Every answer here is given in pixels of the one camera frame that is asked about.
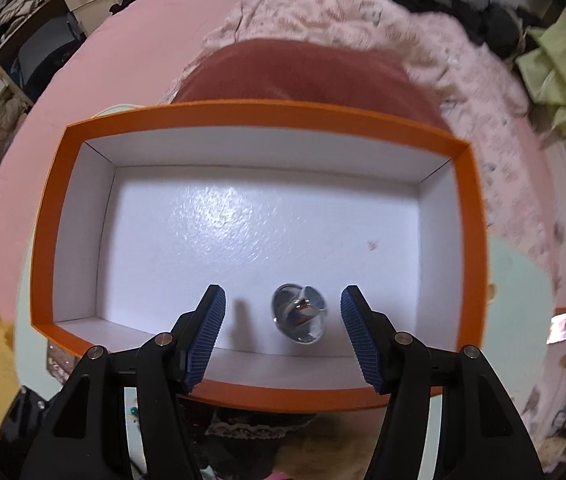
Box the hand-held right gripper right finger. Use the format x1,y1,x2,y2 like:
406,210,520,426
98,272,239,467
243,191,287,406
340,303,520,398
340,284,546,480

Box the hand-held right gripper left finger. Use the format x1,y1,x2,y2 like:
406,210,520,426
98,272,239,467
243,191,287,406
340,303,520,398
25,284,227,480

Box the silver metal item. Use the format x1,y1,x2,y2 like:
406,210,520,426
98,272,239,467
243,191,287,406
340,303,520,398
270,283,329,345

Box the beige fur item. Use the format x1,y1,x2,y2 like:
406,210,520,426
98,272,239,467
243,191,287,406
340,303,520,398
272,429,384,480

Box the orange cardboard box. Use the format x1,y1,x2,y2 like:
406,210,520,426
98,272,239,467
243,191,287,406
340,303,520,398
30,102,490,414

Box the cartoon print lap table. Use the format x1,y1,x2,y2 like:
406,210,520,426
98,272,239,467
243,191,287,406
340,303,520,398
10,104,558,480

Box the pink printed blanket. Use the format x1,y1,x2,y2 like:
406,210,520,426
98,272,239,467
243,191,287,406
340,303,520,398
163,0,564,281

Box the light green garment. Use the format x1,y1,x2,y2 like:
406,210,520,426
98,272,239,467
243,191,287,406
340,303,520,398
515,4,566,137

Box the dark clothes pile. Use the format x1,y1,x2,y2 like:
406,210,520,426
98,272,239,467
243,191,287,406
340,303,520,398
369,0,546,61

